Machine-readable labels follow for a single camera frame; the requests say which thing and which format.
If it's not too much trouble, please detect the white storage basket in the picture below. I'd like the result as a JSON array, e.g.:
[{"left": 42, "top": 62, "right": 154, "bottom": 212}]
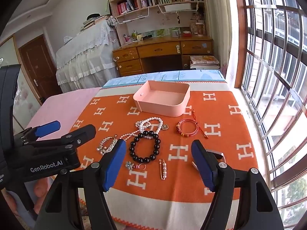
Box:
[{"left": 164, "top": 3, "right": 192, "bottom": 12}]

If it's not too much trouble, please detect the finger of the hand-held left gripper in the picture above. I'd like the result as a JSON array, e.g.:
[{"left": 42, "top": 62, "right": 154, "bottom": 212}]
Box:
[
  {"left": 13, "top": 120, "right": 61, "bottom": 147},
  {"left": 23, "top": 124, "right": 97, "bottom": 154}
]

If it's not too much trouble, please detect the wooden desk with drawers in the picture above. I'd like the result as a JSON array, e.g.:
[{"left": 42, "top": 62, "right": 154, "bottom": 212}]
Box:
[{"left": 113, "top": 36, "right": 214, "bottom": 76}]

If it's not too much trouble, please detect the pearl safety pin brooch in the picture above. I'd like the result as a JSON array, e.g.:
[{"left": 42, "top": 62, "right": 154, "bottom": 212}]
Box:
[{"left": 159, "top": 159, "right": 168, "bottom": 180}]

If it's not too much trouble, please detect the white pearl necklace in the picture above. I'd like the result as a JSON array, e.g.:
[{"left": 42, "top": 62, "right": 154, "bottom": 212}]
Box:
[{"left": 120, "top": 117, "right": 169, "bottom": 142}]

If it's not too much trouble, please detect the silver crystal bracelet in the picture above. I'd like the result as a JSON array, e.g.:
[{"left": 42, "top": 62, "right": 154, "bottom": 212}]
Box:
[{"left": 97, "top": 136, "right": 118, "bottom": 154}]

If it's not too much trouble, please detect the white lace cover cloth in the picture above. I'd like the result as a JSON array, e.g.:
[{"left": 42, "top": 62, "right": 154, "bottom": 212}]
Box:
[{"left": 56, "top": 19, "right": 120, "bottom": 93}]

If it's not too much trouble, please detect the pink bed sheet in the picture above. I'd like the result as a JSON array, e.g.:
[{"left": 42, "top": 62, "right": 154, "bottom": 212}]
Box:
[{"left": 25, "top": 87, "right": 101, "bottom": 135}]

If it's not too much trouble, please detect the stack of white orange books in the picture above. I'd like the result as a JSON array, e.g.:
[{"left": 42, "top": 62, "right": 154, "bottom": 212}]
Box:
[{"left": 189, "top": 56, "right": 220, "bottom": 70}]

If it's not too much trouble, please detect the pile of books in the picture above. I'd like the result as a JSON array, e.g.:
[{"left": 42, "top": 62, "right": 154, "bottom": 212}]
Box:
[{"left": 80, "top": 14, "right": 112, "bottom": 31}]

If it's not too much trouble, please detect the black bead bracelet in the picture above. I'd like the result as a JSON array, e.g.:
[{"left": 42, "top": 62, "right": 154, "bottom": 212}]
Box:
[{"left": 130, "top": 131, "right": 162, "bottom": 161}]

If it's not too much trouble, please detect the light blue printed sheet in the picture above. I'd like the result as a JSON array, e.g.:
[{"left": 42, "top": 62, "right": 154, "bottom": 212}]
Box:
[{"left": 102, "top": 70, "right": 226, "bottom": 88}]

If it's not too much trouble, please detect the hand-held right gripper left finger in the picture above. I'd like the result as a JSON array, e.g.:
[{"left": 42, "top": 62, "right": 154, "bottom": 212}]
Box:
[{"left": 35, "top": 139, "right": 127, "bottom": 230}]

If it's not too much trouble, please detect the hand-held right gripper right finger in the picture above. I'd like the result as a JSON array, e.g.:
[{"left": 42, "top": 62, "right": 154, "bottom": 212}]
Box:
[{"left": 191, "top": 139, "right": 285, "bottom": 230}]

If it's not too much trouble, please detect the white wire basket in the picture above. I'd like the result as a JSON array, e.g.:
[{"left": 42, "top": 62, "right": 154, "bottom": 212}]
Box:
[{"left": 115, "top": 6, "right": 150, "bottom": 24}]

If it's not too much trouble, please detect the pale curtain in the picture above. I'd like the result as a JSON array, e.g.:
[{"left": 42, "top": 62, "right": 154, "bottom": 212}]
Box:
[{"left": 204, "top": 0, "right": 240, "bottom": 89}]

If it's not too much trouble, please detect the pink rectangular tray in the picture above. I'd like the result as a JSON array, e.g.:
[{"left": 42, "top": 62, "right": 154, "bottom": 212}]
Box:
[{"left": 133, "top": 80, "right": 191, "bottom": 118}]

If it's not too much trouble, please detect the orange letter-print blanket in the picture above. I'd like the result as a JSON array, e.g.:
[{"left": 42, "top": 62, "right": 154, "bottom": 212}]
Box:
[{"left": 68, "top": 81, "right": 261, "bottom": 230}]

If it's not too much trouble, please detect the metal window grille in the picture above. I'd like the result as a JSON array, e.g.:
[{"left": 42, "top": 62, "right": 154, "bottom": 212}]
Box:
[{"left": 240, "top": 0, "right": 307, "bottom": 230}]

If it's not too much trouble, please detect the brown wooden door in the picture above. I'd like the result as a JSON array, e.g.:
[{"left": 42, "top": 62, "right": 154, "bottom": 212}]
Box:
[{"left": 19, "top": 35, "right": 61, "bottom": 101}]

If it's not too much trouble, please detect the red string bracelet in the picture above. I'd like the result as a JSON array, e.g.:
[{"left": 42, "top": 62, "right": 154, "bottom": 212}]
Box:
[{"left": 176, "top": 110, "right": 207, "bottom": 139}]

